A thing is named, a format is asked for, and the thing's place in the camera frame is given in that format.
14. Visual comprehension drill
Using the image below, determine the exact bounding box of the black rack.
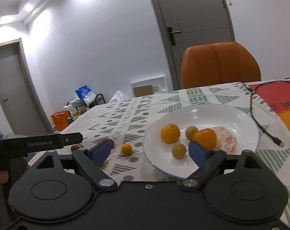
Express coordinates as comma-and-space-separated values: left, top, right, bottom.
66, 94, 106, 115

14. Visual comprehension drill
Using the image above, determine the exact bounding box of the black door handle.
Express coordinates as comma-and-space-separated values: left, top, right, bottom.
167, 24, 182, 45

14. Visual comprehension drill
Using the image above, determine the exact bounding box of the white plate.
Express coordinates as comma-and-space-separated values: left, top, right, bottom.
142, 104, 260, 180

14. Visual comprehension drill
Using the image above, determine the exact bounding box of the orange chair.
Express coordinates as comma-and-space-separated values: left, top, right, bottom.
181, 41, 262, 90

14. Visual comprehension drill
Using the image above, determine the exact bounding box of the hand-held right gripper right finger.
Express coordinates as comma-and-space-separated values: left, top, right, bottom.
182, 140, 264, 191

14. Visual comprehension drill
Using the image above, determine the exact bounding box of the black cable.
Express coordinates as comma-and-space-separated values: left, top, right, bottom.
239, 77, 290, 148

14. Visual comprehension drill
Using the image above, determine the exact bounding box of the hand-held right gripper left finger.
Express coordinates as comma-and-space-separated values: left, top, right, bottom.
35, 140, 118, 191

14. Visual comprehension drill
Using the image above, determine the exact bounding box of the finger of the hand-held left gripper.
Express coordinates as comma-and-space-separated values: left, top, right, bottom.
63, 132, 83, 147

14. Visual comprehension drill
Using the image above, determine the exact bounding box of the grey panelled door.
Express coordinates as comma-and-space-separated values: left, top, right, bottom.
145, 0, 236, 91

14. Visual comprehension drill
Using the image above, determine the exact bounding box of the clear plastic bag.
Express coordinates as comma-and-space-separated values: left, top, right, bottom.
108, 90, 131, 104

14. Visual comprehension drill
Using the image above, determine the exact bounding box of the red and orange mat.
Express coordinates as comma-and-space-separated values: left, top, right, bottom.
246, 79, 290, 144

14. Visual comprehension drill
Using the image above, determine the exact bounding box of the large orange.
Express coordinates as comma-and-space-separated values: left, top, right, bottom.
161, 124, 180, 144
191, 128, 217, 150

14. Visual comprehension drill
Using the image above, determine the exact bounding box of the peeled pomelo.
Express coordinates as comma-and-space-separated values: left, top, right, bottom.
211, 126, 238, 155

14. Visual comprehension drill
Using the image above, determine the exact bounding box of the blue and white bag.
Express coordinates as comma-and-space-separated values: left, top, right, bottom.
75, 85, 97, 106

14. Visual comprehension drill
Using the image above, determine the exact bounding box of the orange box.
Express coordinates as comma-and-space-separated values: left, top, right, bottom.
51, 111, 71, 131

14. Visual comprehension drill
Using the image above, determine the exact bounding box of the grey plain door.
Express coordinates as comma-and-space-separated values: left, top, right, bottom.
0, 38, 53, 137

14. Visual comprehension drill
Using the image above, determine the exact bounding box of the yellow-green round fruit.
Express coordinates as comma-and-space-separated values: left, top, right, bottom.
185, 126, 198, 140
172, 143, 186, 160

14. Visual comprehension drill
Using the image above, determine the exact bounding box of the brown cardboard sheet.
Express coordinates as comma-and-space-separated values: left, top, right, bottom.
134, 85, 153, 97

